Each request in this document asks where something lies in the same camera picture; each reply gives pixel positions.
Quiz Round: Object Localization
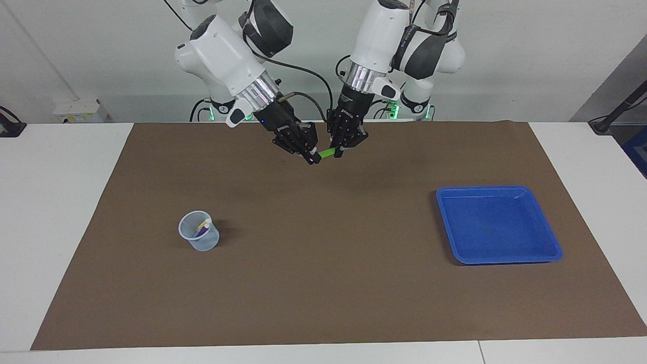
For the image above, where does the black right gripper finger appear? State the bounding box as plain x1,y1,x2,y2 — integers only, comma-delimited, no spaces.
297,121,320,151
272,132,322,166

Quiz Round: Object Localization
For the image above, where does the black table clamp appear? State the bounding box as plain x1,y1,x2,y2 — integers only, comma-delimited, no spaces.
0,105,27,138

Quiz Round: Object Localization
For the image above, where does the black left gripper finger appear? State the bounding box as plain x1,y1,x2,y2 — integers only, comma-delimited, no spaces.
346,128,369,150
327,110,348,159

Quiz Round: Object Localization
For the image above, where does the black stand pole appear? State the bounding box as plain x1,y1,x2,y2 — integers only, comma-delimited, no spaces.
589,78,647,134

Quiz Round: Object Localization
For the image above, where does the translucent plastic cup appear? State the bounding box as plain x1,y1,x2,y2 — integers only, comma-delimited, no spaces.
178,211,220,252

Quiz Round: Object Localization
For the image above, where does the black base cable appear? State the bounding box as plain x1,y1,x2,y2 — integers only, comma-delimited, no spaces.
372,99,405,120
190,98,213,123

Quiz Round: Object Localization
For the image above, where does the blue plastic tray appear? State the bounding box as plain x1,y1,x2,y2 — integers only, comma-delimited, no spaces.
436,185,563,265

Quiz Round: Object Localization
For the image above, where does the blue box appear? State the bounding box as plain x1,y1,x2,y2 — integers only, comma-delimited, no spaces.
621,126,647,178

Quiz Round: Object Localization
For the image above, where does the brown table mat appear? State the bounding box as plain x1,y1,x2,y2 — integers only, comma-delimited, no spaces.
30,120,647,351

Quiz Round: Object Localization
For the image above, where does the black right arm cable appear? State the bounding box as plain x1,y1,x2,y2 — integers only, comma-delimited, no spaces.
248,48,334,124

